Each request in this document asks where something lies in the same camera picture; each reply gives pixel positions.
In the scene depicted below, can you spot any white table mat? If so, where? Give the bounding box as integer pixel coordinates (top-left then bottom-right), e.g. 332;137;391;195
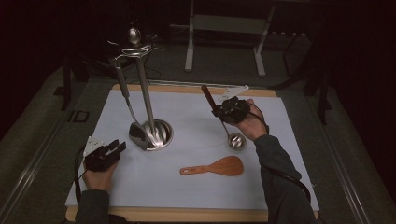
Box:
64;89;320;212

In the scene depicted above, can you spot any steel ladle with dark handle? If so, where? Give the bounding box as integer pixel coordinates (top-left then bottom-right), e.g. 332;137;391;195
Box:
200;84;248;151

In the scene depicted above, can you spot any black metal stand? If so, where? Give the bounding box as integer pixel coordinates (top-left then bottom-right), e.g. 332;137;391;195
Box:
270;29;333;126
53;50;127;112

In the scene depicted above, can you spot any person's right hand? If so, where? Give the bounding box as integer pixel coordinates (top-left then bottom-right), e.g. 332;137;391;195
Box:
228;98;269;142

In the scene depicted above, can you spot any hand-held gripper cable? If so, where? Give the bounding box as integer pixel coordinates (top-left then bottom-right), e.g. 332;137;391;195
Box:
73;146;88;206
248;109;313;204

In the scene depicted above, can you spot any right hand-held gripper cable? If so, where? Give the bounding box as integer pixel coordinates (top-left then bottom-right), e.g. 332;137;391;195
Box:
248;109;313;204

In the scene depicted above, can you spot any left hand-held gripper cable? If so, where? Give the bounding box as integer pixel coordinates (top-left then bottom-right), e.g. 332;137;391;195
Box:
73;146;88;206

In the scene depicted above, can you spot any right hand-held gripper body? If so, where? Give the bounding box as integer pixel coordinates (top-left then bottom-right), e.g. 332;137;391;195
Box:
218;85;250;124

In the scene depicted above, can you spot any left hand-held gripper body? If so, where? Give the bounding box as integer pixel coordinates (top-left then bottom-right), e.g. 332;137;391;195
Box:
83;135;120;173

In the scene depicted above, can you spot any steel utensil rack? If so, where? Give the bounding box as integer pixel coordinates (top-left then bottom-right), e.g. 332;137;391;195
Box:
106;27;175;152

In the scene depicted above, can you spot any person's left hand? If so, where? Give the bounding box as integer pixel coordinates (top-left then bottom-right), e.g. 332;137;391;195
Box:
82;160;120;192

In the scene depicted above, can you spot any steel spatula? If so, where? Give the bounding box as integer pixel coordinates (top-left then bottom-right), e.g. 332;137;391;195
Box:
113;57;151;151

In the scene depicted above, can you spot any wooden rice paddle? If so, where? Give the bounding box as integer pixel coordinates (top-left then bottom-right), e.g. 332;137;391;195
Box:
179;155;245;177

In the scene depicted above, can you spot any white metal stand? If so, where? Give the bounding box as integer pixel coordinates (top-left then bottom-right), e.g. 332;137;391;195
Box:
169;0;277;78

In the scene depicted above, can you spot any wooden table board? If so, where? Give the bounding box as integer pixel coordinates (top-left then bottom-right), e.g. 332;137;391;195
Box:
64;83;319;223

